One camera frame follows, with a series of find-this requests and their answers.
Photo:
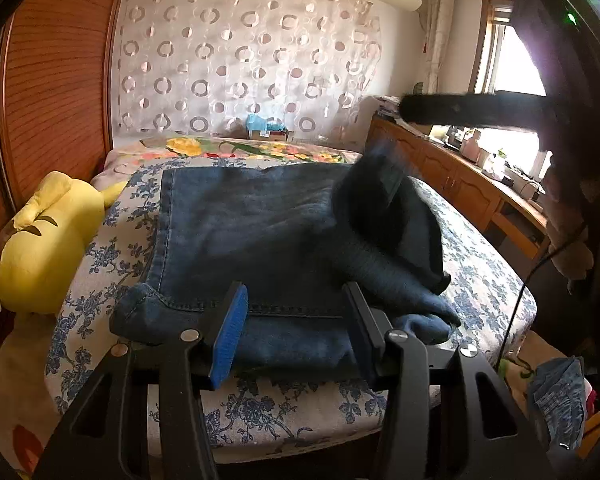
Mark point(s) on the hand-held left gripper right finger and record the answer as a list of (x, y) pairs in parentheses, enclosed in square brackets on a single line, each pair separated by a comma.
[(362, 340)]

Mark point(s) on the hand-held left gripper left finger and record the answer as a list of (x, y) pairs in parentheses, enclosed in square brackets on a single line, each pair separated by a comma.
[(227, 340)]

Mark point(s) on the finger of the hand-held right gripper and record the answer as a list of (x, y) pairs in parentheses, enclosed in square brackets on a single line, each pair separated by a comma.
[(455, 108), (385, 175)]

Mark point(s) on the blue denim pants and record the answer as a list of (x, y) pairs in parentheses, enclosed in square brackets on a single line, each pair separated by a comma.
[(240, 230)]

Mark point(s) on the person's right hand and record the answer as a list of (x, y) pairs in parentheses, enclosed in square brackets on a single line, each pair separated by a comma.
[(572, 250)]

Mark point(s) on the pink bottle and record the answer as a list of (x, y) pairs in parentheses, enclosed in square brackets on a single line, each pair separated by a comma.
[(471, 146)]

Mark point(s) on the window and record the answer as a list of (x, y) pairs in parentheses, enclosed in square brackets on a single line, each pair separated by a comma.
[(500, 60)]

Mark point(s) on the stack of papers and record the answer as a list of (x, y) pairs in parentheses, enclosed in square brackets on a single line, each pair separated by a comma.
[(387, 107)]

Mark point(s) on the green capped bottle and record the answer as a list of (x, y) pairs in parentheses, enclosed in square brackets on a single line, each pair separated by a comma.
[(499, 162)]

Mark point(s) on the patterned window drape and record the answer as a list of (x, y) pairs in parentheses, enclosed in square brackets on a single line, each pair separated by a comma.
[(437, 35)]

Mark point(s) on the long wooden cabinet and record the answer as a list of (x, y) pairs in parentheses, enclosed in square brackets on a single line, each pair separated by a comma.
[(460, 185)]

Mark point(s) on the small cardboard box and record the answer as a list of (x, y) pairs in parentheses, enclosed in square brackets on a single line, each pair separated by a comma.
[(270, 135)]

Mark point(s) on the blue plastic bag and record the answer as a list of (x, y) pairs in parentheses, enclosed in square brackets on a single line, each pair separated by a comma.
[(262, 122)]

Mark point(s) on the floral-sheet bed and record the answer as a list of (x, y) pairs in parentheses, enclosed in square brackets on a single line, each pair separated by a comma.
[(200, 147)]

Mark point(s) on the circle patterned sheer curtain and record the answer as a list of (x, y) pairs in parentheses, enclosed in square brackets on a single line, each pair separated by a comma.
[(230, 60)]

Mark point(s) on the yellow plush toy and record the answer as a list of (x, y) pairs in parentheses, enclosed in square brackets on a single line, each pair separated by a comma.
[(45, 255)]

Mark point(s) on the light blue denim garment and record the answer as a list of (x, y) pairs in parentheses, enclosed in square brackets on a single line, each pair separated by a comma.
[(555, 400)]

